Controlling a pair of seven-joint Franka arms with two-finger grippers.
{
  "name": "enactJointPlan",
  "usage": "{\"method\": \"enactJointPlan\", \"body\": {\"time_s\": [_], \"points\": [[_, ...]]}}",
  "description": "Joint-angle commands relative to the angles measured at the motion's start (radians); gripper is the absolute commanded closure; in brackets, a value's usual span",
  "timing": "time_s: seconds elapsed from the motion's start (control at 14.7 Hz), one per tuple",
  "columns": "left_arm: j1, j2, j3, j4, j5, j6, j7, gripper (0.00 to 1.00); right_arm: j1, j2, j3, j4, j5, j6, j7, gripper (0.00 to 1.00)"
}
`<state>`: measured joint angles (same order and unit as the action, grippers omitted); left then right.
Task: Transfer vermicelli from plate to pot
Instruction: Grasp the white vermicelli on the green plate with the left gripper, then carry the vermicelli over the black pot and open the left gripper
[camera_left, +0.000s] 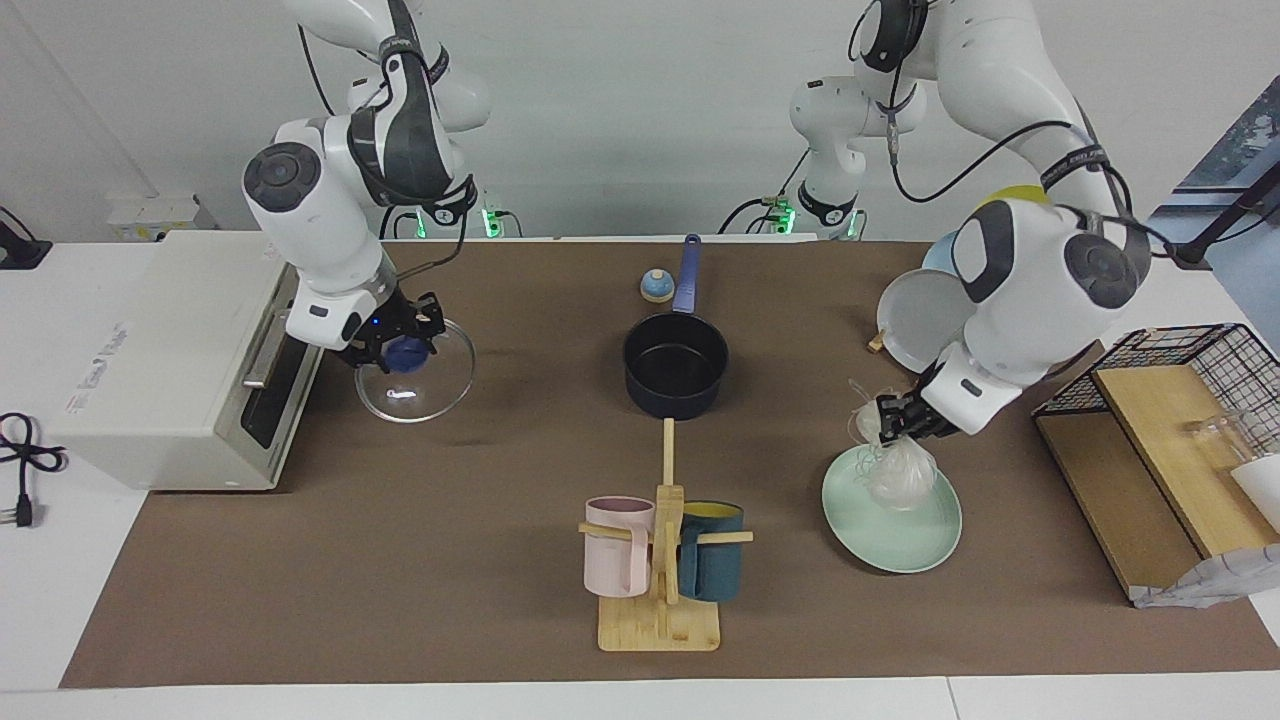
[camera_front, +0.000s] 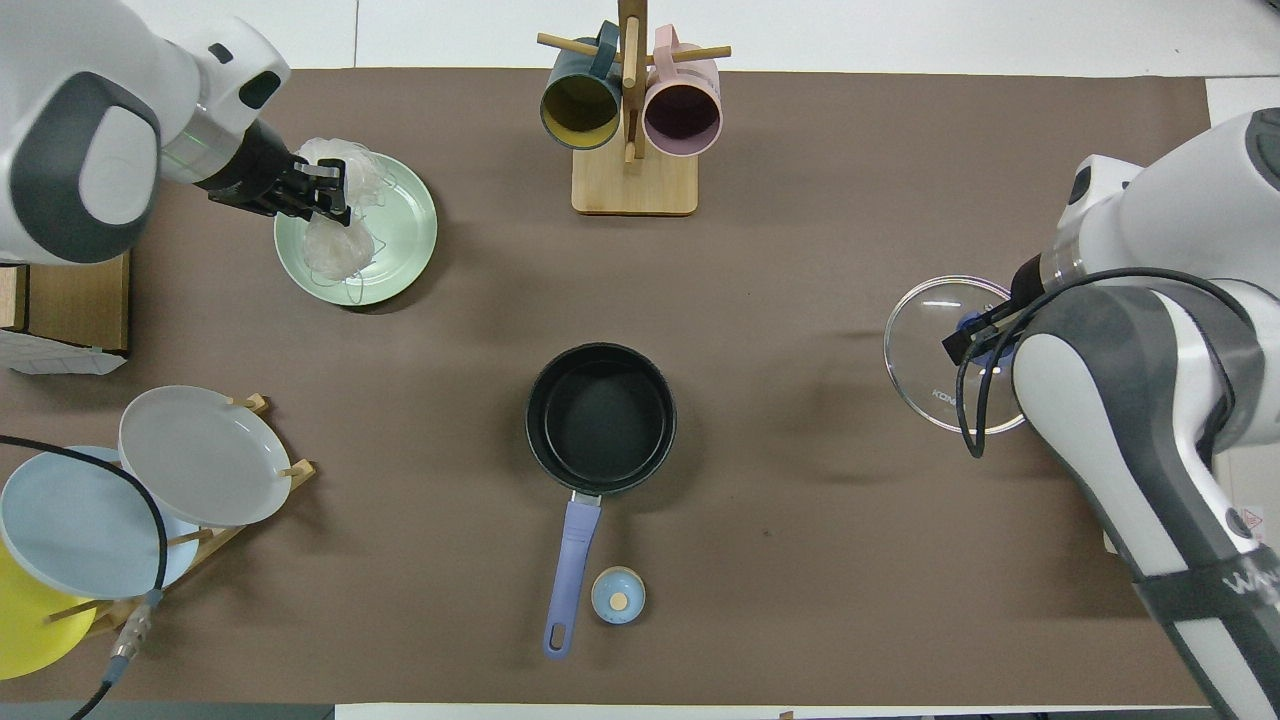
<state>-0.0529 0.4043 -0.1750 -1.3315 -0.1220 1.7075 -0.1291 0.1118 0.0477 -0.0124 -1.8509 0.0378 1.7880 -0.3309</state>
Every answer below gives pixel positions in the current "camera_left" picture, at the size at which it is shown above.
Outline light blue plate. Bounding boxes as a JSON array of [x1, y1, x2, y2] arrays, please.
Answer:
[[920, 232, 963, 278]]

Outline wooden shelf boards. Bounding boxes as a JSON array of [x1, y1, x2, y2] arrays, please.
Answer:
[[1035, 365, 1280, 601]]

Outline black desk mount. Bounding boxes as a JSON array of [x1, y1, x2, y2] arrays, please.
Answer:
[[0, 207, 53, 271]]

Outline brown table mat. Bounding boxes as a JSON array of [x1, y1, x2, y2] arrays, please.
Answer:
[[60, 240, 1280, 689]]

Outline dark teal mug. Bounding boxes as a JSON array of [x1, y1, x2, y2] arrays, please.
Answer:
[[678, 501, 746, 603]]

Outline black clamp stand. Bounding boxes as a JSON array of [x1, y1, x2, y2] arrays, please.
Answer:
[[1165, 160, 1280, 267]]

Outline wooden mug tree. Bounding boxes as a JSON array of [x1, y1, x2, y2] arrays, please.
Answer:
[[578, 418, 754, 653]]

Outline clear plastic bag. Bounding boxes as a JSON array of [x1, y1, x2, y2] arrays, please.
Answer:
[[848, 378, 941, 511]]

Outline grey crumpled bag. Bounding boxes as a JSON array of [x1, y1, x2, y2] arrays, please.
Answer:
[[1130, 545, 1280, 609]]

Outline clear glass cup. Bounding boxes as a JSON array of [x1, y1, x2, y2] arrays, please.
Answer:
[[1185, 410, 1269, 469]]

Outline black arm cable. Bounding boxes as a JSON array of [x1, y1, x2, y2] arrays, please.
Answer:
[[297, 25, 479, 281], [848, 0, 1171, 251]]

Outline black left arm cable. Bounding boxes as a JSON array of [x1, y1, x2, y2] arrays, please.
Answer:
[[848, 0, 1171, 251]]

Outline white power strip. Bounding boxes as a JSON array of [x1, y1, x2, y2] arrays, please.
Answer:
[[107, 195, 216, 241]]

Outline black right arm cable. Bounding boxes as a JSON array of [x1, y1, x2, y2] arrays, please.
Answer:
[[297, 25, 479, 281]]

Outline grey plate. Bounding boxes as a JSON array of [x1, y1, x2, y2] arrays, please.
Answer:
[[877, 268, 976, 376]]

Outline black power cord plug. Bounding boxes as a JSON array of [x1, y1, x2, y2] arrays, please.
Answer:
[[0, 412, 67, 529]]

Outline pink mug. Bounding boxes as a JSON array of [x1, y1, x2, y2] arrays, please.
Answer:
[[584, 496, 656, 599]]

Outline light green plate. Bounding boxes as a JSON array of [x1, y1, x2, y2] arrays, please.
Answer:
[[822, 443, 963, 575]]

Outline beige toaster oven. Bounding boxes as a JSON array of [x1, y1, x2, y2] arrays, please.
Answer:
[[48, 230, 326, 492]]

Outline black pot blue handle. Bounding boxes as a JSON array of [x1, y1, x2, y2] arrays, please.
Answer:
[[623, 234, 730, 421]]

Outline white cup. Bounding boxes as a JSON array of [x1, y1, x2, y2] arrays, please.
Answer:
[[1230, 455, 1280, 533]]

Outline black wire basket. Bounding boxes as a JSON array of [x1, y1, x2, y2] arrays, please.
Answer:
[[1032, 323, 1280, 471]]

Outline glass lid blue knob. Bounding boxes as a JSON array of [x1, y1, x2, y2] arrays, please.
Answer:
[[355, 318, 476, 424]]

